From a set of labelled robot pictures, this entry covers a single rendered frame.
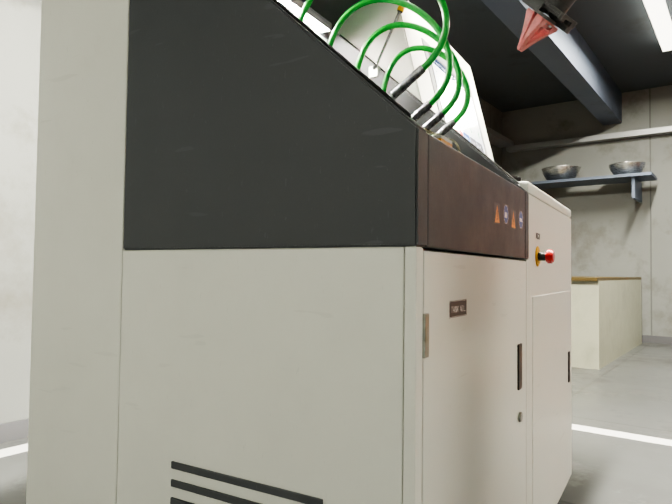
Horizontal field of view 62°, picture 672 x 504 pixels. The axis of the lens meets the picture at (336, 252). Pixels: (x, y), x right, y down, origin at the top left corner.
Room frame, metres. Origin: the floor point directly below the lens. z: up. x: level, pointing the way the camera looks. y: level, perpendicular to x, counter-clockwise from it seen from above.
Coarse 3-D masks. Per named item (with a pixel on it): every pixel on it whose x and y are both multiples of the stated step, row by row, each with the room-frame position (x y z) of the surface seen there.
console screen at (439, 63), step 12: (444, 60) 1.79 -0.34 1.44; (432, 72) 1.63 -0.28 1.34; (444, 72) 1.75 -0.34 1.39; (432, 84) 1.61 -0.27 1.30; (444, 96) 1.68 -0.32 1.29; (456, 108) 1.77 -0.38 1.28; (468, 108) 1.91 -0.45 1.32; (468, 120) 1.87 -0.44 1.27; (468, 132) 1.83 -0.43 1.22; (480, 132) 1.98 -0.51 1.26; (480, 144) 1.93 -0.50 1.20
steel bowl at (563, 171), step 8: (544, 168) 6.53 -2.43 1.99; (552, 168) 6.42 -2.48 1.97; (560, 168) 6.37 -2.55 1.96; (568, 168) 6.36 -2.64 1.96; (576, 168) 6.39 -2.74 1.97; (544, 176) 6.61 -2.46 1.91; (552, 176) 6.47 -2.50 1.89; (560, 176) 6.42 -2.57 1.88; (568, 176) 6.40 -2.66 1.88; (576, 176) 6.47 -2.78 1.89
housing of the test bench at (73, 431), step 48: (48, 0) 1.16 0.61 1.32; (96, 0) 1.08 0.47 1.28; (48, 48) 1.16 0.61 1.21; (96, 48) 1.08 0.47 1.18; (48, 96) 1.15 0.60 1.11; (96, 96) 1.08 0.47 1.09; (48, 144) 1.15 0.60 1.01; (96, 144) 1.07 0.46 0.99; (48, 192) 1.15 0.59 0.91; (96, 192) 1.07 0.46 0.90; (48, 240) 1.15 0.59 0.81; (96, 240) 1.07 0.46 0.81; (48, 288) 1.14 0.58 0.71; (96, 288) 1.07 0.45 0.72; (48, 336) 1.14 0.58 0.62; (96, 336) 1.07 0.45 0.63; (48, 384) 1.14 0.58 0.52; (96, 384) 1.06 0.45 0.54; (48, 432) 1.14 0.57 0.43; (96, 432) 1.06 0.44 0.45; (48, 480) 1.14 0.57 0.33; (96, 480) 1.06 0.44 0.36
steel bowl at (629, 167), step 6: (624, 162) 6.00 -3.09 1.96; (630, 162) 5.98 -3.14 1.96; (636, 162) 5.97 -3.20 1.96; (642, 162) 5.99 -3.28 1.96; (612, 168) 6.13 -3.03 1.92; (618, 168) 6.06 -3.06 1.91; (624, 168) 6.02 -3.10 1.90; (630, 168) 6.00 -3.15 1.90; (636, 168) 5.99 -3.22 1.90; (642, 168) 6.02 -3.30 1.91
